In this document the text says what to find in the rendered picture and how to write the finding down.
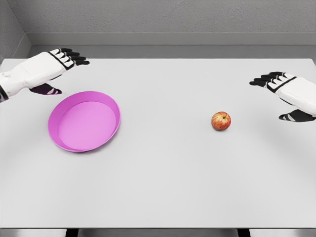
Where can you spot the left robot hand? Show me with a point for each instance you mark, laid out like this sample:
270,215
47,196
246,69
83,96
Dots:
43,66

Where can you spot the pink round plate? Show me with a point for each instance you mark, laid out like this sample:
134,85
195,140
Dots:
85,122

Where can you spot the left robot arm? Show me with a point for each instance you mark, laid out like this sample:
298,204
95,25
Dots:
8,82

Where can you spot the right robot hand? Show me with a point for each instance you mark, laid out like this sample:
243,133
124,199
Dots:
295,92

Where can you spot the red yellow apple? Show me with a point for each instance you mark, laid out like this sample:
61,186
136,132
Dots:
221,121

